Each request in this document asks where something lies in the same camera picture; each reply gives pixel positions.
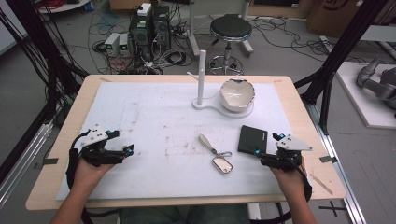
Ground person's left hand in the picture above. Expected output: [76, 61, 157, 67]
[72, 156, 116, 189]

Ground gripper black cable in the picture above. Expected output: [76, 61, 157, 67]
[291, 158, 314, 203]
[64, 130, 92, 191]

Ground tangle of floor cables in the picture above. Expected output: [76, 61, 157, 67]
[87, 3, 200, 76]

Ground white stand with hook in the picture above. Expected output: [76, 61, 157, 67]
[186, 49, 255, 119]

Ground white ceramic bowl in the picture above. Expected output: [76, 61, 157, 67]
[219, 77, 257, 113]

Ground cardboard box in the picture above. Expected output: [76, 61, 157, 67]
[305, 0, 396, 39]

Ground keychain with metal tag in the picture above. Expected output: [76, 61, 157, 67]
[198, 133, 234, 175]

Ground aluminium rail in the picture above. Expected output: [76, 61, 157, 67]
[304, 102, 369, 224]
[0, 121, 54, 208]

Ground thin wooden stick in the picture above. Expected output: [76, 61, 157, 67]
[308, 173, 334, 196]

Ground white floor board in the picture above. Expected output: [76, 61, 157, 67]
[335, 61, 396, 130]

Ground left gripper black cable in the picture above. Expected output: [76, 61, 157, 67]
[64, 130, 92, 191]

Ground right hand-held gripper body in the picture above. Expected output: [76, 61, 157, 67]
[260, 133, 314, 173]

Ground black round stool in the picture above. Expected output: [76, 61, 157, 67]
[207, 13, 254, 76]

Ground dark wallet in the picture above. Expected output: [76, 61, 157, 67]
[236, 124, 269, 157]

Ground white power supply unit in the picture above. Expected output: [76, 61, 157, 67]
[104, 32, 121, 58]
[118, 32, 131, 57]

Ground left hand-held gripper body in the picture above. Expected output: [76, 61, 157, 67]
[79, 123, 126, 167]

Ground black tape cross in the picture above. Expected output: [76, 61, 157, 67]
[318, 200, 347, 217]

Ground person's right hand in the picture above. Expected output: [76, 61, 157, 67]
[269, 161, 305, 198]

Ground black computer tower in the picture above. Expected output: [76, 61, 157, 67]
[151, 5, 172, 51]
[128, 12, 154, 63]

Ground black frame strut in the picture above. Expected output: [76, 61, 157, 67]
[5, 0, 90, 125]
[293, 0, 390, 135]

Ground white table mat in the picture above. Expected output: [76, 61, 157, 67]
[55, 80, 301, 201]

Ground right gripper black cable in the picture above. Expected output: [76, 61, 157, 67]
[291, 158, 314, 203]

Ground person's legs in jeans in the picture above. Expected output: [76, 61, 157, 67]
[117, 203, 250, 224]

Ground white box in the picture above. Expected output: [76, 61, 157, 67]
[136, 2, 153, 18]

